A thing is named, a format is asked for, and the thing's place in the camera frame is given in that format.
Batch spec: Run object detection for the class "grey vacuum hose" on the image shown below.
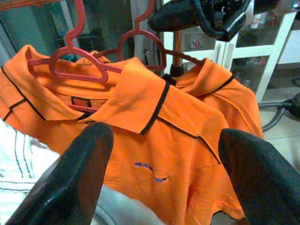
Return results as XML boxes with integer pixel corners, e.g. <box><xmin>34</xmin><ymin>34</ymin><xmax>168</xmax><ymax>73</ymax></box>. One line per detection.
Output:
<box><xmin>259</xmin><ymin>92</ymin><xmax>300</xmax><ymax>133</ymax></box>

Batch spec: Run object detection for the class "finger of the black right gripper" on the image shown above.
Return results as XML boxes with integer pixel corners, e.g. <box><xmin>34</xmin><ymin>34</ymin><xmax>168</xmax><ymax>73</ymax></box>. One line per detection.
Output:
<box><xmin>148</xmin><ymin>0</ymin><xmax>202</xmax><ymax>33</ymax></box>

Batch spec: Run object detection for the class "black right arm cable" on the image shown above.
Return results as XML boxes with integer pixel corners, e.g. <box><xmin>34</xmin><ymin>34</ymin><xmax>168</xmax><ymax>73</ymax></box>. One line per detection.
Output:
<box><xmin>190</xmin><ymin>0</ymin><xmax>227</xmax><ymax>40</ymax></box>

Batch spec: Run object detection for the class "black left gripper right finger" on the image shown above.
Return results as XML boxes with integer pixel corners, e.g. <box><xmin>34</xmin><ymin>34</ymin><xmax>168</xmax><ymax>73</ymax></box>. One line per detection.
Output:
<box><xmin>218</xmin><ymin>128</ymin><xmax>300</xmax><ymax>225</ymax></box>

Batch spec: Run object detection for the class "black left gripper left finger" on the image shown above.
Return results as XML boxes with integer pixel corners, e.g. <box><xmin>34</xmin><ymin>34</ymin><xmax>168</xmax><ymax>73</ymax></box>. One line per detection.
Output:
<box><xmin>6</xmin><ymin>121</ymin><xmax>115</xmax><ymax>225</ymax></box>

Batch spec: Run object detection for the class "red plastic hanger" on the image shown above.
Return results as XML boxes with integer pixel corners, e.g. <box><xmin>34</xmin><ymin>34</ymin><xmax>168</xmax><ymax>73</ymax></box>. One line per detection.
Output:
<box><xmin>27</xmin><ymin>0</ymin><xmax>124</xmax><ymax>113</ymax></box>
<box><xmin>93</xmin><ymin>0</ymin><xmax>206</xmax><ymax>77</ymax></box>

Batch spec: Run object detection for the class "orange polo shirt black trim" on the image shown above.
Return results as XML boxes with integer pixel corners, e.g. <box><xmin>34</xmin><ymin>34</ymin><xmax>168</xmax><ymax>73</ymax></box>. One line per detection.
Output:
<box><xmin>90</xmin><ymin>50</ymin><xmax>265</xmax><ymax>140</ymax></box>
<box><xmin>0</xmin><ymin>44</ymin><xmax>249</xmax><ymax>225</ymax></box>

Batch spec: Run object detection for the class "white garment grey stitching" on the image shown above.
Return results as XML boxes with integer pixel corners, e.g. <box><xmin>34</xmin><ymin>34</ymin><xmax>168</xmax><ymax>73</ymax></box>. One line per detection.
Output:
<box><xmin>0</xmin><ymin>120</ymin><xmax>60</xmax><ymax>225</ymax></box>

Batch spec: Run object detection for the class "white glass door cabinet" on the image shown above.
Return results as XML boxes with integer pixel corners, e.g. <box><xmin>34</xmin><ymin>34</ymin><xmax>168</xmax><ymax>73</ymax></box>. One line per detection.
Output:
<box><xmin>161</xmin><ymin>0</ymin><xmax>300</xmax><ymax>103</ymax></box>

